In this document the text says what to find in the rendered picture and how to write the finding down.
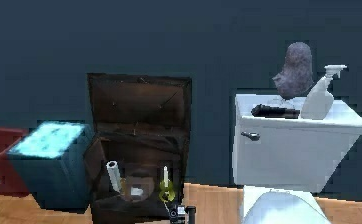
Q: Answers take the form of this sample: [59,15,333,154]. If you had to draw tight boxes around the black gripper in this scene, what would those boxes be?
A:
[168,205,179,224]

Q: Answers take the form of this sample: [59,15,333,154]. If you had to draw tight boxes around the white candle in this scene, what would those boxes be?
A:
[162,165,170,188]

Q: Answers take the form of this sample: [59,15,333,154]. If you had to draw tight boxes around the small white object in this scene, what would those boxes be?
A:
[130,186,145,197]

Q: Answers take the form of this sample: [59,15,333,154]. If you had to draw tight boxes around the white paper roll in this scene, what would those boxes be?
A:
[105,160,124,195]

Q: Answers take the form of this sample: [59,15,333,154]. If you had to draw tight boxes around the brown open cardboard box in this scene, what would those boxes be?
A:
[83,72,194,224]

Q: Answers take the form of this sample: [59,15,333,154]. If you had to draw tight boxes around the teal box with pale top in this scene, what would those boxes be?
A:
[6,120,97,215]

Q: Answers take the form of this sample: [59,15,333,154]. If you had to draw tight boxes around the white toilet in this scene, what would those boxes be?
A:
[231,92,362,224]

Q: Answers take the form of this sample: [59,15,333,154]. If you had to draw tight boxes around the flat black object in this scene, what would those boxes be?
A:
[250,103,301,120]

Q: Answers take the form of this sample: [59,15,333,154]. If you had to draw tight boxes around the red bin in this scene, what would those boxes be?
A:
[0,125,32,198]

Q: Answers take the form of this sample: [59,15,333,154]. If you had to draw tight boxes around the white spray bottle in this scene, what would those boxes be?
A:
[300,63,349,121]

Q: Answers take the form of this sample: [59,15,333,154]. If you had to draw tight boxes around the yellow-green ring object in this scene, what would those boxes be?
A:
[157,179,176,204]

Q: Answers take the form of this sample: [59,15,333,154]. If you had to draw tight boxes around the grey toilet flush handle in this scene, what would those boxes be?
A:
[240,130,261,142]

